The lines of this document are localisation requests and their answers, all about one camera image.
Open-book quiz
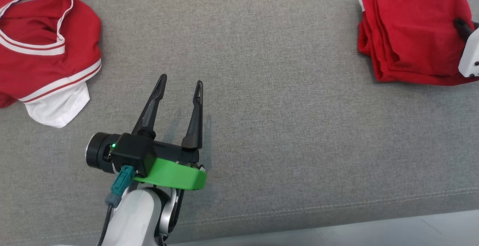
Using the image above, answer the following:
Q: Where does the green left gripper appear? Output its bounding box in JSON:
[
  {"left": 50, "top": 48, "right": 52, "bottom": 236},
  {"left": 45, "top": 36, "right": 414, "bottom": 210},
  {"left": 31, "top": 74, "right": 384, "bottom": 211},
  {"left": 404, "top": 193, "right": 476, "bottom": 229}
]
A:
[{"left": 132, "top": 74, "right": 207, "bottom": 191}]

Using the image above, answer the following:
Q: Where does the red Bulls 23 jersey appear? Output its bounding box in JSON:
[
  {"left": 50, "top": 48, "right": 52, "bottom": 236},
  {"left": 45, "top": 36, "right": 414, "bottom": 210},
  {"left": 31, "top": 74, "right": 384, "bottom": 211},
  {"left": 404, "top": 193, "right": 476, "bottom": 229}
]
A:
[{"left": 0, "top": 0, "right": 102, "bottom": 129}]

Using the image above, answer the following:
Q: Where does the red shorts white trim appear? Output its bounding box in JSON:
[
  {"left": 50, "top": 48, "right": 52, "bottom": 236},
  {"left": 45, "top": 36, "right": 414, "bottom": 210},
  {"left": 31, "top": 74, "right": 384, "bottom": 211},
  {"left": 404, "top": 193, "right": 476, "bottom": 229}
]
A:
[{"left": 357, "top": 0, "right": 479, "bottom": 86}]

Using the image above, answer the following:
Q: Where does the grey fabric sofa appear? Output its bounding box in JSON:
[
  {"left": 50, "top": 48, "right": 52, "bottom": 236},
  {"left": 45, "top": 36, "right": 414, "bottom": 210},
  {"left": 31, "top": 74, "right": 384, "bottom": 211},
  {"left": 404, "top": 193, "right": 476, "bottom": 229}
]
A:
[{"left": 0, "top": 0, "right": 479, "bottom": 246}]

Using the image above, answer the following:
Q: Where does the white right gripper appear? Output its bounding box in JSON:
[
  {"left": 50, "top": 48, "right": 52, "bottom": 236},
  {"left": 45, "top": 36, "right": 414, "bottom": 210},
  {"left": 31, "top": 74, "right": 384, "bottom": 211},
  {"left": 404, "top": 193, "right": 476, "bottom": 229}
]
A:
[{"left": 454, "top": 19, "right": 479, "bottom": 78}]

